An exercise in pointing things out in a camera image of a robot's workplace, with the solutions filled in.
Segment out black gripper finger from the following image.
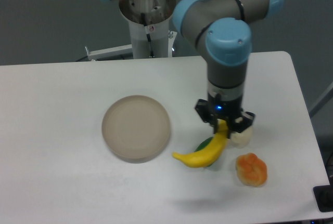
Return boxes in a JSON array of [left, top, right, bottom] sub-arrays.
[[226, 109, 255, 138], [195, 99, 220, 134]]

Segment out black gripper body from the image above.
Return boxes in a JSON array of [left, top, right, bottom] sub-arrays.
[[208, 88, 243, 127]]

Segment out yellow toy banana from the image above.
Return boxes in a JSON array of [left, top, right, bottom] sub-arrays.
[[172, 120, 228, 168]]

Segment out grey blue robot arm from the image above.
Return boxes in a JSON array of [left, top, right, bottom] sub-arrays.
[[108, 0, 284, 135]]

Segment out beige round plate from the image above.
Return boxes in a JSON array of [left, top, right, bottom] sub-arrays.
[[101, 95, 171, 163]]

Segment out white toy pear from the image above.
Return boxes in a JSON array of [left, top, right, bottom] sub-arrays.
[[230, 126, 253, 148]]

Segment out green toy bell pepper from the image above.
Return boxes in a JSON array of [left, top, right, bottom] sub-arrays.
[[194, 137, 225, 168]]

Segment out orange toy bread roll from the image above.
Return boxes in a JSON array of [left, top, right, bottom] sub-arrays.
[[235, 153, 267, 187]]

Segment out grey table leg strut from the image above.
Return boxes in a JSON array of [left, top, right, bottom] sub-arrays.
[[309, 83, 333, 118]]

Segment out black device at edge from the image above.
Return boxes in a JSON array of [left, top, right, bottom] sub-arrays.
[[313, 185, 332, 213]]

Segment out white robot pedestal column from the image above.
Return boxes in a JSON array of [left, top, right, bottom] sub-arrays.
[[119, 0, 176, 59]]

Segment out white metal bracket left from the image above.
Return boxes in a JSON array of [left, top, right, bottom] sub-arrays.
[[85, 44, 132, 61]]

